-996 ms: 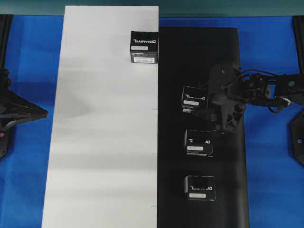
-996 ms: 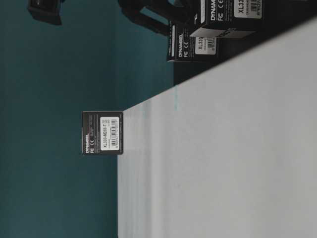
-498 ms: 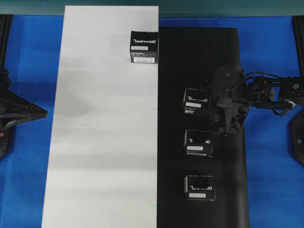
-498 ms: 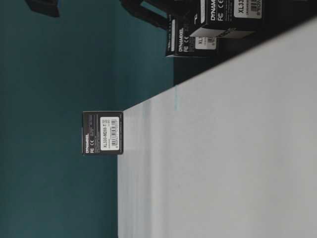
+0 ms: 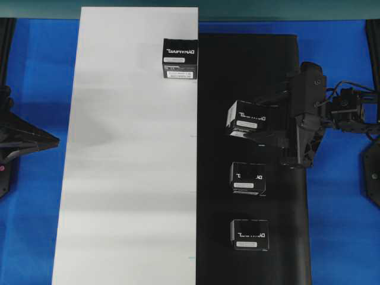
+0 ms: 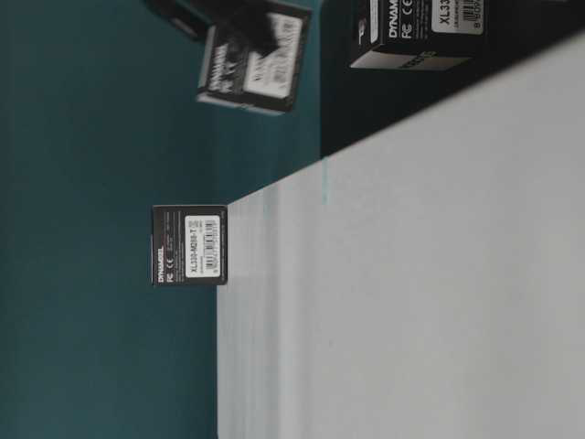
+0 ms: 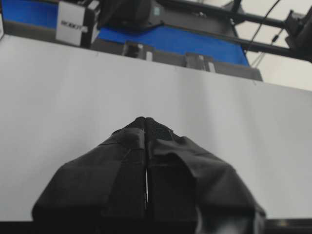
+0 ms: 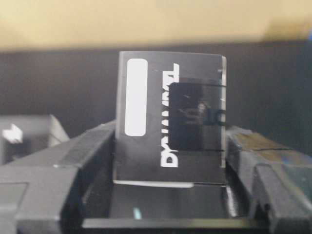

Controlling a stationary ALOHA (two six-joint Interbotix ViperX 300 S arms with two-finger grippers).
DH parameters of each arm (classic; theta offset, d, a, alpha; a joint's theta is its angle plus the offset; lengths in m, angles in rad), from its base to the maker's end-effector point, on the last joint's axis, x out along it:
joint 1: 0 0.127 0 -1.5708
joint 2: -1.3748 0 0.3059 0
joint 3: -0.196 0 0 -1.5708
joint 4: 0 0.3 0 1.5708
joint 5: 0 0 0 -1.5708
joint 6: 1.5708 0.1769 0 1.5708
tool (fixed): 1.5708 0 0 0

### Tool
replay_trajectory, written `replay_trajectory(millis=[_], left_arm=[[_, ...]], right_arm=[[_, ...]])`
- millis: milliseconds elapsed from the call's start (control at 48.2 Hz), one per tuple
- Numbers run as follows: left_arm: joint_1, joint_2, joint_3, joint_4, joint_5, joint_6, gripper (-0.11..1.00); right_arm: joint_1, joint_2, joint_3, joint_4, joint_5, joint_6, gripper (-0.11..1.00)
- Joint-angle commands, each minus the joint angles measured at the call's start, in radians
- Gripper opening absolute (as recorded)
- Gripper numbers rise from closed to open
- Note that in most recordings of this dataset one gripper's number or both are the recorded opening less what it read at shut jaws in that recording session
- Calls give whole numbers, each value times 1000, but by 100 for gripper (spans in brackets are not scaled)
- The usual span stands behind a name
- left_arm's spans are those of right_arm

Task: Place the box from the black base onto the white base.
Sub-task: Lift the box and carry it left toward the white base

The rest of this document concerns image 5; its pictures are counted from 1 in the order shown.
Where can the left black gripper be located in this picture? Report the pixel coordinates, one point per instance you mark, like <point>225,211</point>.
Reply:
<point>14,129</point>

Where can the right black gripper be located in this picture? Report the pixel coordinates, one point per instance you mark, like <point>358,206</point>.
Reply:
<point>304,131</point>

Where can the black box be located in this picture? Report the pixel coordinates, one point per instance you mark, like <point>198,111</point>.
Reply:
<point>245,118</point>
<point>180,59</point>
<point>250,235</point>
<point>248,178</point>

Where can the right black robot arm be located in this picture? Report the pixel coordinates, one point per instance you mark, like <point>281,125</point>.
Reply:
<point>343,109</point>

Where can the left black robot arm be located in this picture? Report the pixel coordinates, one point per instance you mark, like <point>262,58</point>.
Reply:
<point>7,32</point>

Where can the black base board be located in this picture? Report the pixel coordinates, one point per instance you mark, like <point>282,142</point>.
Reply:
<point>240,67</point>

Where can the black box on white base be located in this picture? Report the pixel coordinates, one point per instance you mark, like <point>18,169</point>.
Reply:
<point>180,59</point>

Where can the white base board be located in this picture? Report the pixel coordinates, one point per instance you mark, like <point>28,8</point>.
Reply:
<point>129,193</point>

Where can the blue table cloth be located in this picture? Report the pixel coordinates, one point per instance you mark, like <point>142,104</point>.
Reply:
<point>343,224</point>

